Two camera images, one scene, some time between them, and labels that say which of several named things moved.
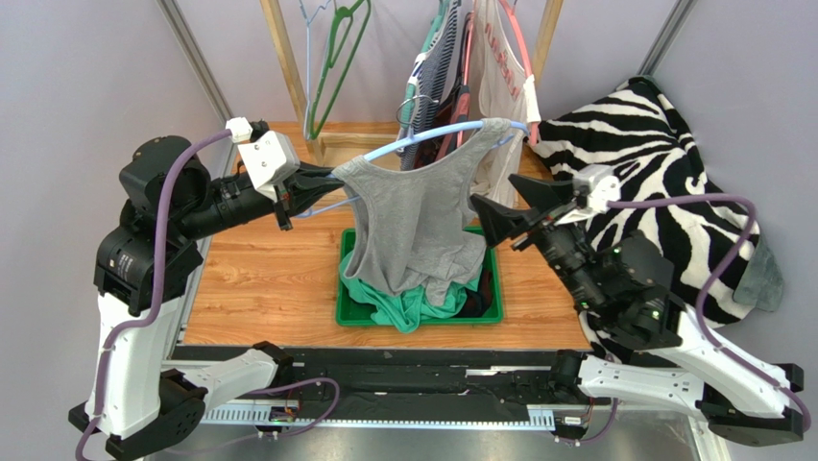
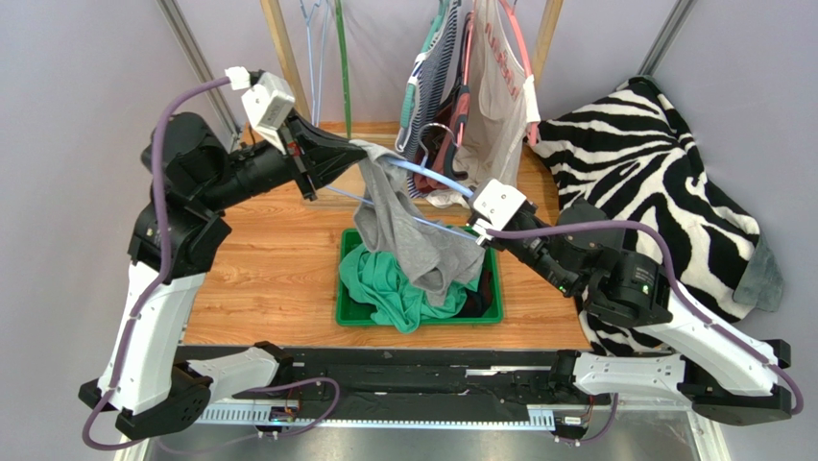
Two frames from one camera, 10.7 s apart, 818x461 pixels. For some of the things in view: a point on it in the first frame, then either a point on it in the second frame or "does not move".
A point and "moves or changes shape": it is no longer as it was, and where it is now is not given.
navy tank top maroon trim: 476,303 does not move
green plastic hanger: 321,88 moves or changes shape
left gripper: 300,191 → 324,156
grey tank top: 417,233 moves or changes shape
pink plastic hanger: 533,129 does not move
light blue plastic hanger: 449,131 → 431,176
